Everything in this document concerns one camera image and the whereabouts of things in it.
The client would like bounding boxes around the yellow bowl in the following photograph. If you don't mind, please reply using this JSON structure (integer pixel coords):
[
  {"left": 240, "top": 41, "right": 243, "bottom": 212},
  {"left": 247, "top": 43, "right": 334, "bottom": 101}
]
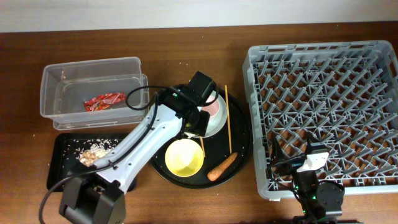
[{"left": 164, "top": 139, "right": 205, "bottom": 177}]

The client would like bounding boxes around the orange carrot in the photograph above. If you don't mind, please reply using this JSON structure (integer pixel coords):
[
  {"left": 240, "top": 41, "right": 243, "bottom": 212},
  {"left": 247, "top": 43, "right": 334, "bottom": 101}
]
[{"left": 207, "top": 152, "right": 238, "bottom": 181}]

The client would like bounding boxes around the red strawberry cake wrapper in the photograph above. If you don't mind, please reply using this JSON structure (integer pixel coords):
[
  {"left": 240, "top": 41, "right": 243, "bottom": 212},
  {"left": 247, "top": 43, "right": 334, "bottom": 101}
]
[{"left": 83, "top": 92, "right": 126, "bottom": 111}]

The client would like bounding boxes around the white tissue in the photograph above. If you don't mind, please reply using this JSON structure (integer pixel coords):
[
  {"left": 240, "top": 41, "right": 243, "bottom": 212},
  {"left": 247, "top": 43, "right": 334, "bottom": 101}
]
[{"left": 184, "top": 132, "right": 201, "bottom": 139}]

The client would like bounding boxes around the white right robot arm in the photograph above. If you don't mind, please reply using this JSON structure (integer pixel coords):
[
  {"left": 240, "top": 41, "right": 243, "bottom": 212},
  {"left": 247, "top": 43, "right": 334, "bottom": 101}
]
[{"left": 266, "top": 136, "right": 345, "bottom": 223}]

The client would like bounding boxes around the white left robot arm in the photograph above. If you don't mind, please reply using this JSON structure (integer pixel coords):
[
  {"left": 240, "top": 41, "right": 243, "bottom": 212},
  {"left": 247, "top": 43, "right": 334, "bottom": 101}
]
[{"left": 59, "top": 72, "right": 218, "bottom": 223}]

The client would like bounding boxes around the clear plastic waste bin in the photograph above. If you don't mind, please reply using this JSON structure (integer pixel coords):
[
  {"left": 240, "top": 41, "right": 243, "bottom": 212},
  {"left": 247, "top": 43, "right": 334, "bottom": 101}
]
[{"left": 40, "top": 57, "right": 150, "bottom": 131}]

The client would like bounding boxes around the grey dishwasher rack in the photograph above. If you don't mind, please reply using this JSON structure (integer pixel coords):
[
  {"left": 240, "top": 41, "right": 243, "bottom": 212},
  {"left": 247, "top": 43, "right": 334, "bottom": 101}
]
[{"left": 243, "top": 40, "right": 397, "bottom": 200}]

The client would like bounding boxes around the pink plastic cup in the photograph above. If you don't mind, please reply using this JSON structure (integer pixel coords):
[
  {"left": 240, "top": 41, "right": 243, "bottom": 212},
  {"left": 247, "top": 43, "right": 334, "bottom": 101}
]
[{"left": 201, "top": 96, "right": 220, "bottom": 118}]

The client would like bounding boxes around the grey round plate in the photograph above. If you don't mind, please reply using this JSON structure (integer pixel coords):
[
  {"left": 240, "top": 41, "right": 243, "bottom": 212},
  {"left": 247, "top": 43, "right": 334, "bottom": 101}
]
[{"left": 183, "top": 93, "right": 228, "bottom": 139}]

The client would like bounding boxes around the wooden chopstick on plate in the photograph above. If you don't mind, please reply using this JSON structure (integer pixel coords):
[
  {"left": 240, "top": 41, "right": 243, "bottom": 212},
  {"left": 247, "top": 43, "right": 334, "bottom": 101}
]
[{"left": 200, "top": 137, "right": 206, "bottom": 157}]

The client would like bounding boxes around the wooden chopstick on tray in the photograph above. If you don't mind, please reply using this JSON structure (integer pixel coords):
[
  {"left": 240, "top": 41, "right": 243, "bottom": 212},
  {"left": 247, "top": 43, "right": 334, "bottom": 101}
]
[{"left": 224, "top": 85, "right": 233, "bottom": 154}]

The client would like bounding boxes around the black round tray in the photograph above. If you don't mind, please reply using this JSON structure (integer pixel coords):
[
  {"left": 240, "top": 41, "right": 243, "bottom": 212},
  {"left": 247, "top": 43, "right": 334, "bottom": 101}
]
[{"left": 150, "top": 95, "right": 252, "bottom": 189}]

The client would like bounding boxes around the food scraps and rice pile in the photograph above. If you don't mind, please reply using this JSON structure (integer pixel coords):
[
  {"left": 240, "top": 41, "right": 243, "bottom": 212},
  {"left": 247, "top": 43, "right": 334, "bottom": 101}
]
[{"left": 78, "top": 141, "right": 116, "bottom": 167}]

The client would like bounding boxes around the black rectangular tray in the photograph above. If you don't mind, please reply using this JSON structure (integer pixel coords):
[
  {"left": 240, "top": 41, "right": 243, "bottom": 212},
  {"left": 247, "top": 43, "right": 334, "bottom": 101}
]
[{"left": 47, "top": 133, "right": 127, "bottom": 190}]

